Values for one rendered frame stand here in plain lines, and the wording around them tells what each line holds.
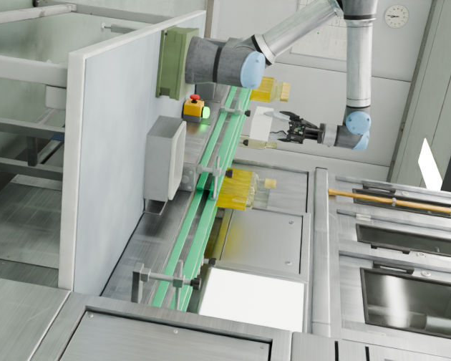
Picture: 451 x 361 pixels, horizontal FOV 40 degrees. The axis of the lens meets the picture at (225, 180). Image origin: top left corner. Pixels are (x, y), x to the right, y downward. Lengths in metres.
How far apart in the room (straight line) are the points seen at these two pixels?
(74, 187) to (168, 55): 0.71
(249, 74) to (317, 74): 6.29
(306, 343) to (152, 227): 0.78
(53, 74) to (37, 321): 0.50
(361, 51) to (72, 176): 1.00
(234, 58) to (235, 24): 6.17
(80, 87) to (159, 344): 0.54
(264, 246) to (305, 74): 6.06
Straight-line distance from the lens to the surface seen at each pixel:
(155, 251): 1.85
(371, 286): 2.28
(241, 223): 2.40
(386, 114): 8.44
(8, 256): 2.21
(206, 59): 1.96
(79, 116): 1.30
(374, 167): 8.72
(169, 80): 1.94
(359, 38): 1.94
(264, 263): 2.19
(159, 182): 1.97
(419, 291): 2.33
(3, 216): 2.44
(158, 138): 1.90
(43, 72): 1.35
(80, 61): 1.27
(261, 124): 2.07
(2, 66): 1.38
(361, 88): 1.97
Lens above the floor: 1.15
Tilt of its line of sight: 4 degrees down
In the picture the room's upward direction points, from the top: 99 degrees clockwise
